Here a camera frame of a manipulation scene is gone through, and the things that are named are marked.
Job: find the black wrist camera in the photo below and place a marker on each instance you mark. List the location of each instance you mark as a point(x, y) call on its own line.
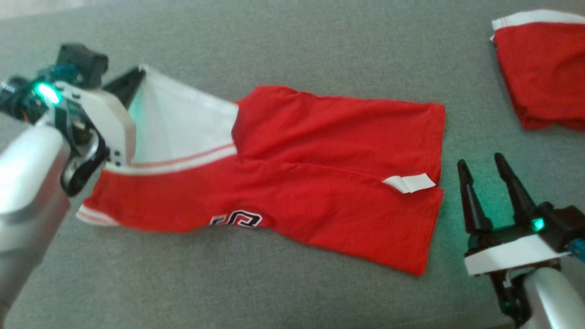
point(560, 226)
point(82, 64)

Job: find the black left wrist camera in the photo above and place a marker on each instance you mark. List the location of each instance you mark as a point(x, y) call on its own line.
point(82, 64)

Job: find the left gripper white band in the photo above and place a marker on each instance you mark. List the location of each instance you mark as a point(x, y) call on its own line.
point(107, 125)

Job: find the red jersey with white stripes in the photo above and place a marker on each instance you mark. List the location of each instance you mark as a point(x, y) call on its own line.
point(329, 137)

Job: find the red shorts with white band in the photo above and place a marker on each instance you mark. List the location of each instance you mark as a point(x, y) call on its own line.
point(544, 73)

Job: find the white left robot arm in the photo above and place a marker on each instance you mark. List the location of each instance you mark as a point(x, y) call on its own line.
point(27, 201)

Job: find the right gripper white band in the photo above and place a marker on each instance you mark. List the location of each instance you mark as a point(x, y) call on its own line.
point(512, 251)

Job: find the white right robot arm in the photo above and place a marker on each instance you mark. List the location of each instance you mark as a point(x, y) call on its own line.
point(546, 297)

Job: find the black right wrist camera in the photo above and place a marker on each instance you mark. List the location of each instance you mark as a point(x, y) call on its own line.
point(560, 226)

